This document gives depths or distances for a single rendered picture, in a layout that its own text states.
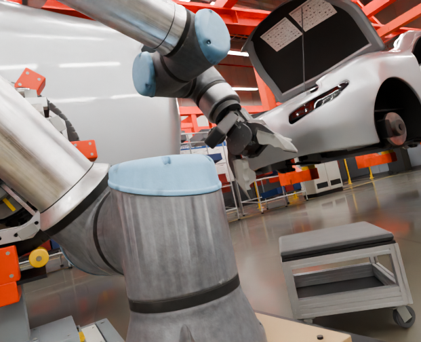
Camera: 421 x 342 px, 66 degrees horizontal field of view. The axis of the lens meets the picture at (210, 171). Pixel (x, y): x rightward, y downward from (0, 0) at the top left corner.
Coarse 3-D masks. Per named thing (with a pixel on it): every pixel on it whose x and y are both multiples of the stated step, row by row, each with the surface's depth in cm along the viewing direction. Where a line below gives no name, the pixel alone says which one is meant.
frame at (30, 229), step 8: (48, 120) 113; (56, 120) 114; (56, 128) 113; (64, 128) 115; (64, 136) 114; (32, 224) 105; (0, 232) 101; (8, 232) 102; (16, 232) 103; (24, 232) 104; (32, 232) 105; (0, 240) 101; (8, 240) 102; (16, 240) 103
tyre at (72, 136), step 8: (8, 80) 118; (40, 96) 121; (56, 112) 122; (64, 120) 123; (72, 128) 124; (72, 136) 123; (40, 232) 113; (24, 240) 111; (32, 240) 112; (40, 240) 113; (16, 248) 109; (24, 248) 110; (32, 248) 112
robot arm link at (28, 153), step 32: (0, 96) 45; (0, 128) 44; (32, 128) 47; (0, 160) 45; (32, 160) 46; (64, 160) 49; (32, 192) 48; (64, 192) 48; (96, 192) 49; (64, 224) 48; (96, 256) 48
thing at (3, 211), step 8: (0, 192) 146; (16, 192) 153; (0, 200) 150; (8, 200) 151; (24, 200) 154; (0, 208) 149; (8, 208) 150; (16, 208) 152; (0, 216) 148; (8, 216) 152
